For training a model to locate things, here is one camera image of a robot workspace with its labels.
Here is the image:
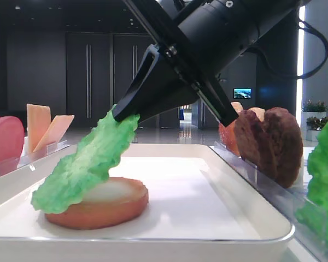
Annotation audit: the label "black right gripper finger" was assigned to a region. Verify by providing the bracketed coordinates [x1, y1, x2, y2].
[177, 70, 238, 127]

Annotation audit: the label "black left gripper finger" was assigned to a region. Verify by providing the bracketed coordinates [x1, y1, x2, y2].
[112, 44, 164, 122]

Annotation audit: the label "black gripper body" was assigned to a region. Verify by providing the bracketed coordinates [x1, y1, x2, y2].
[122, 0, 266, 123]

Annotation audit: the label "green lettuce leaf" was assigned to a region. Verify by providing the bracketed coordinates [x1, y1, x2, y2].
[296, 122, 328, 246]
[31, 110, 140, 214]

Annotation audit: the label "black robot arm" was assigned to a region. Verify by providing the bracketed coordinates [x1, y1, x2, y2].
[113, 1, 304, 126]

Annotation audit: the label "far bread bun slice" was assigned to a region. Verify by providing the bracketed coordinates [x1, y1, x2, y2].
[231, 102, 243, 114]

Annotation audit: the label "bread bun slice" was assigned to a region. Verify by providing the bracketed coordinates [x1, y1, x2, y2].
[231, 102, 243, 114]
[219, 107, 265, 156]

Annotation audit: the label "near bread bun slice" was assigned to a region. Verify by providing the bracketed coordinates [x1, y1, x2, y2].
[219, 107, 265, 156]

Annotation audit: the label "far brown meat patty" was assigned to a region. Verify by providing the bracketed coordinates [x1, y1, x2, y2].
[234, 110, 277, 179]

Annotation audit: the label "right cheese slice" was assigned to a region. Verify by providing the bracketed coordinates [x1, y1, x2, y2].
[33, 115, 74, 152]

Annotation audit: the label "cheese slice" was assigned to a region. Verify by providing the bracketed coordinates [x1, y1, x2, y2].
[33, 115, 74, 152]
[27, 104, 51, 153]

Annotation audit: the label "left cheese slice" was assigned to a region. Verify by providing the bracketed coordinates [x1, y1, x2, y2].
[27, 104, 51, 153]

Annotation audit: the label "right tomato slice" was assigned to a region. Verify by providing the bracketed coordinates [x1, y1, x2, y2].
[0, 116, 25, 162]

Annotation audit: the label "bun slice on tray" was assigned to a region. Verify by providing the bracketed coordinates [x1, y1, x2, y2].
[45, 177, 149, 230]

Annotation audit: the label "potted plants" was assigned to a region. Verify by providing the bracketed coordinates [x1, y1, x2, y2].
[301, 100, 328, 141]

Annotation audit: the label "white metal tray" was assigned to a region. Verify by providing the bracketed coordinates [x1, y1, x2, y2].
[0, 144, 295, 261]

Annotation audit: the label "long clear left strip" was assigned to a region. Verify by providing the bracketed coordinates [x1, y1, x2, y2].
[0, 140, 69, 177]

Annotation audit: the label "wall display screen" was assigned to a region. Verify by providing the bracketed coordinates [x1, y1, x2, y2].
[233, 88, 251, 99]

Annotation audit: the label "black camera cable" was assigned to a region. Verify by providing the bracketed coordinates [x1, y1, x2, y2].
[245, 20, 328, 80]

